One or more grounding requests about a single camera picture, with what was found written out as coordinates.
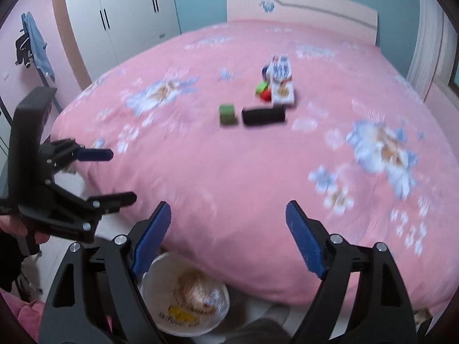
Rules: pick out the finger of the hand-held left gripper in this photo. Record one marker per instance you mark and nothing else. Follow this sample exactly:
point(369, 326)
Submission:
point(96, 154)
point(114, 200)

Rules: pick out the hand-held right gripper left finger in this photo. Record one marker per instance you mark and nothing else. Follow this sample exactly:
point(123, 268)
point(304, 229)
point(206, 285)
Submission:
point(152, 238)

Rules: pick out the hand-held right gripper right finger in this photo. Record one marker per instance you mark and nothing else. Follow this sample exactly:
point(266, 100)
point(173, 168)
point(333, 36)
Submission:
point(304, 240)

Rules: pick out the black cylinder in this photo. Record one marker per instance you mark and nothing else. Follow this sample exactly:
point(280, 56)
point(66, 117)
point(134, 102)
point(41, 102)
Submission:
point(263, 115)

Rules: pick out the dark green block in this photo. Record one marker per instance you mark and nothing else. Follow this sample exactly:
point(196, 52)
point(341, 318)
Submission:
point(227, 114)

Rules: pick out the white box with orange print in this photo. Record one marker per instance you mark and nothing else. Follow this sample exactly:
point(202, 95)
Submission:
point(282, 93)

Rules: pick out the bright green block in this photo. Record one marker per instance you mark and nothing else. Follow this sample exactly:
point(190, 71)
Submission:
point(261, 86)

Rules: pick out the white and blue carton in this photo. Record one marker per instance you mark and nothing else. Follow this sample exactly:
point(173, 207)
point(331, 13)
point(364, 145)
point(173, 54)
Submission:
point(280, 70)

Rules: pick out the white and blue yogurt cup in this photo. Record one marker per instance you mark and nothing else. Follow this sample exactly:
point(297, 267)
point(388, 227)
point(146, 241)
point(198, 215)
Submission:
point(266, 71)

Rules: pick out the person's left hand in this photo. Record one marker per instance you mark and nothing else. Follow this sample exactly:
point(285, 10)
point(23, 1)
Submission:
point(14, 226)

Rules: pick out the black hanging garment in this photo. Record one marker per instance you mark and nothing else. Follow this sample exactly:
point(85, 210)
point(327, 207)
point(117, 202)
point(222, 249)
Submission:
point(23, 48)

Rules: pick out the pink floral blanket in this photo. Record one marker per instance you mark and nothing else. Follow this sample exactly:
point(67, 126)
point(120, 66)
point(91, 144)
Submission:
point(233, 172)

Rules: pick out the blue hanging garment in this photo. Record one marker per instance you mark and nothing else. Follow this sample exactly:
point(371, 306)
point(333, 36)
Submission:
point(36, 43)

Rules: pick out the pink fleece clothing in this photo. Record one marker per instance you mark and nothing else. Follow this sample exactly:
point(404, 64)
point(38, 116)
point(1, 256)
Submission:
point(21, 317)

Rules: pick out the white wardrobe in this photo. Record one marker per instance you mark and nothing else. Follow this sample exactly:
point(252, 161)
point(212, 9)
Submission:
point(125, 7)

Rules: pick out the pale pink headboard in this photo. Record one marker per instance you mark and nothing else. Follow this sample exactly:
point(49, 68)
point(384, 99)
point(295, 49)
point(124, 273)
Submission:
point(315, 10)

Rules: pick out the white curtain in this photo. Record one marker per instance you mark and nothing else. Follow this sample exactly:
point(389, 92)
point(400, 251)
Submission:
point(426, 43)

